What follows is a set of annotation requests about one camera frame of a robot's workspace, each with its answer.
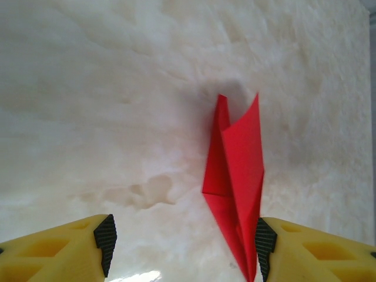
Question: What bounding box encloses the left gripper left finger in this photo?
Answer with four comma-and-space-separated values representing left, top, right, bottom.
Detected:
0, 214, 118, 282

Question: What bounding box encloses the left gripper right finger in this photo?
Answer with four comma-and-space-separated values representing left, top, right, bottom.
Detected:
255, 216, 376, 282

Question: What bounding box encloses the red paper sheet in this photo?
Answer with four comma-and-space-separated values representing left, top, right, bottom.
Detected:
202, 92, 266, 282

